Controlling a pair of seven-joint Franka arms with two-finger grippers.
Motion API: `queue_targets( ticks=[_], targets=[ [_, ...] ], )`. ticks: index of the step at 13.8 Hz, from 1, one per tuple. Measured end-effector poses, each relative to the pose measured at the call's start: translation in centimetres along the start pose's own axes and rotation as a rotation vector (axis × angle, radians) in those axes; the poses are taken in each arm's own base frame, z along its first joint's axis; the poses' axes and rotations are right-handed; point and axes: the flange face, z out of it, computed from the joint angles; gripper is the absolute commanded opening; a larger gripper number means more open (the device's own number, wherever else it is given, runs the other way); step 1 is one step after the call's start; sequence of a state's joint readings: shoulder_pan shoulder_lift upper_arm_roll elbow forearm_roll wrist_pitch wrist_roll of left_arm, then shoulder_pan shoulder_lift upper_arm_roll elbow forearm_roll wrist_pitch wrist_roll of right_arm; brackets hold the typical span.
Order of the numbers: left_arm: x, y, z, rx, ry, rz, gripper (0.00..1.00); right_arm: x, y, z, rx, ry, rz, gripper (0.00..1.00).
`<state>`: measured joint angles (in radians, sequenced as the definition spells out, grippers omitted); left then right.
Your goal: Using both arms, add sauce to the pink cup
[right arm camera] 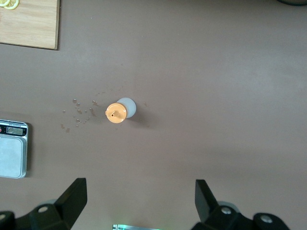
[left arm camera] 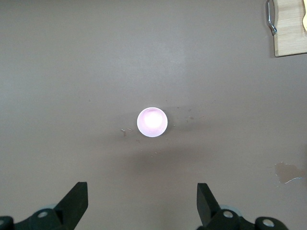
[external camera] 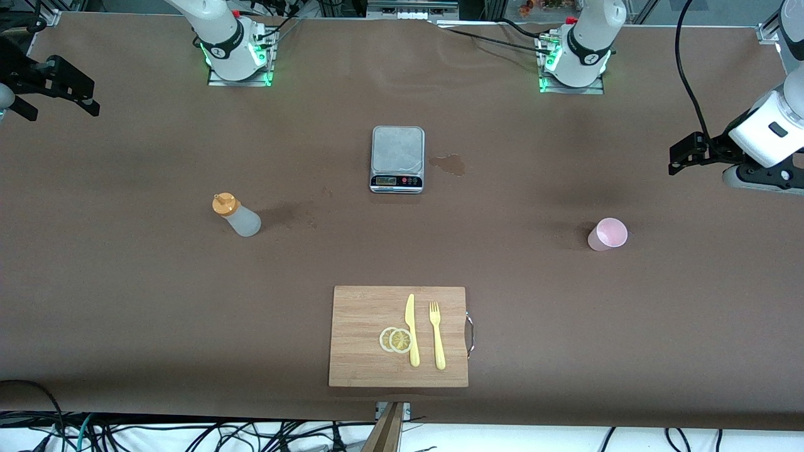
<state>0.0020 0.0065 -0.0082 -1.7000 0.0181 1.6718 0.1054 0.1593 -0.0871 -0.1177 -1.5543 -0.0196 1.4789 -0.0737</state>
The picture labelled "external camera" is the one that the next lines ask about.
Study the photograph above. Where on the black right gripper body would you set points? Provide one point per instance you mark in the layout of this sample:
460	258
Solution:
19	72

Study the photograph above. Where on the lemon slice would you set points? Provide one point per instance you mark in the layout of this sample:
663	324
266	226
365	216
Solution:
384	339
401	341

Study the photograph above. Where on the silver digital kitchen scale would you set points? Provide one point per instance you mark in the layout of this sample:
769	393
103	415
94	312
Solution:
397	150

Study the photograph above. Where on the pink plastic cup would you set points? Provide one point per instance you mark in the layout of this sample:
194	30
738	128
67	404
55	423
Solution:
608	235

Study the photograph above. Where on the wooden post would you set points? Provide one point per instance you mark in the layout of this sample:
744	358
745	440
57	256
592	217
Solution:
388	433

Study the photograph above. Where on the aluminium table corner bracket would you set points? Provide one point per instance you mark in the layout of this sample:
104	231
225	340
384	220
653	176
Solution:
50	17
767	32

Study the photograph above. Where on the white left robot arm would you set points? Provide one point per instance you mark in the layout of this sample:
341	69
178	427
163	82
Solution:
590	37

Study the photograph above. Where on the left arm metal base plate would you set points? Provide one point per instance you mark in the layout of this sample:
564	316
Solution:
597	89

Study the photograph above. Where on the yellow plastic knife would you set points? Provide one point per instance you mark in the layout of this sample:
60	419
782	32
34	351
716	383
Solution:
411	326

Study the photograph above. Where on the metal post bracket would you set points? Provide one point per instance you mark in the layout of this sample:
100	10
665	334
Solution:
407	409

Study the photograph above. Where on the yellow plastic fork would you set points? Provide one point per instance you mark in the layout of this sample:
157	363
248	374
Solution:
438	342

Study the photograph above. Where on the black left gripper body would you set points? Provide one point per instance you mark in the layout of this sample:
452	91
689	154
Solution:
718	149

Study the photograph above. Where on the translucent sauce bottle orange cap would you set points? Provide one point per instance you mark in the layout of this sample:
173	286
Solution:
239	216

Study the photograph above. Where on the white power strip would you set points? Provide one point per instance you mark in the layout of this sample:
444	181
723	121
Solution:
411	9

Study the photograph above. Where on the brown liquid puddle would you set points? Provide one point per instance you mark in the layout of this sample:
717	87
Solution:
449	164

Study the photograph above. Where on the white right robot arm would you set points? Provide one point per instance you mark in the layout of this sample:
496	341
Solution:
220	31

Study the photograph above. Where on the wooden cutting board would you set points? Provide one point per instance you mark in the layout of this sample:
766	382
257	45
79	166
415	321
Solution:
364	351

